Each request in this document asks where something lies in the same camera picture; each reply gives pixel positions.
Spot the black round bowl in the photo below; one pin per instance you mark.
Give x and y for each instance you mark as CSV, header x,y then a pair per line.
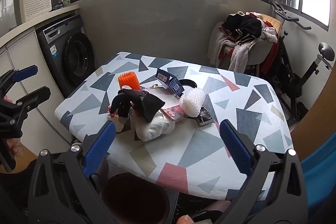
x,y
189,83

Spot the person's left hand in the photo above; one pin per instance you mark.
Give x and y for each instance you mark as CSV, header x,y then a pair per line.
x,y
14,146

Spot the orange foam net sleeve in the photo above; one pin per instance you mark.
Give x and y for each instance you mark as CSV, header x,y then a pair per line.
x,y
128,81

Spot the white foam fruit net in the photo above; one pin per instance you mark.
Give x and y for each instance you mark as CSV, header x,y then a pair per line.
x,y
191,102

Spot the black striped jacket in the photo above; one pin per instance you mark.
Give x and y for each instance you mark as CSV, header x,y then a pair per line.
x,y
244,24

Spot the grey front-load washing machine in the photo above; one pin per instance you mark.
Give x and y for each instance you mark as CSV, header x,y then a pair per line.
x,y
76,56

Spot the black exercise bike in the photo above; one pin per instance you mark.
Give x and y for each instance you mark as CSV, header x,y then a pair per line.
x,y
286,66

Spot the white plastic bag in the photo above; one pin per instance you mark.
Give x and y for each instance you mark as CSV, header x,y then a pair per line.
x,y
152,129

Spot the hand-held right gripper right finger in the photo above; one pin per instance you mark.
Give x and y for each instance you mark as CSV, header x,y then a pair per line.
x,y
236,145

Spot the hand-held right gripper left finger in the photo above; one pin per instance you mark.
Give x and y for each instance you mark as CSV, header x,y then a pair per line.
x,y
101,142

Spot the blue cardboard box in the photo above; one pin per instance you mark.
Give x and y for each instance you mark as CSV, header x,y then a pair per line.
x,y
173,86

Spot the clear plastic packaging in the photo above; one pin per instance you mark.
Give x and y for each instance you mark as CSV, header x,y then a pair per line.
x,y
164,96

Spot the table with geometric cloth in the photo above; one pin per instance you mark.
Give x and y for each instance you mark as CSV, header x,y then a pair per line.
x,y
183,140

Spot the pink snack packet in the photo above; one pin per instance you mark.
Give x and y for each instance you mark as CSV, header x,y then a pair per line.
x,y
174,112

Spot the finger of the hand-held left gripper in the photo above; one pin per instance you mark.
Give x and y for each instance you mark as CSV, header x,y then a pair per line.
x,y
36,96
25,74

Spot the red garment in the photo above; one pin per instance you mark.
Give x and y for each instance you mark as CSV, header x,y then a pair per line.
x,y
271,54

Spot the beige chair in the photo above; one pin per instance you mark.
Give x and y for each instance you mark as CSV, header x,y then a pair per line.
x,y
258,49

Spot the white fleece blanket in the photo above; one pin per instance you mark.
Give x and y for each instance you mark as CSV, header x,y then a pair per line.
x,y
237,54

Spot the dark snack wrapper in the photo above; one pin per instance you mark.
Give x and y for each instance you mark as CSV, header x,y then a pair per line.
x,y
204,116

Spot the black fabric glove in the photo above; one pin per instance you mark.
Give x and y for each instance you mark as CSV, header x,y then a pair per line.
x,y
147,106

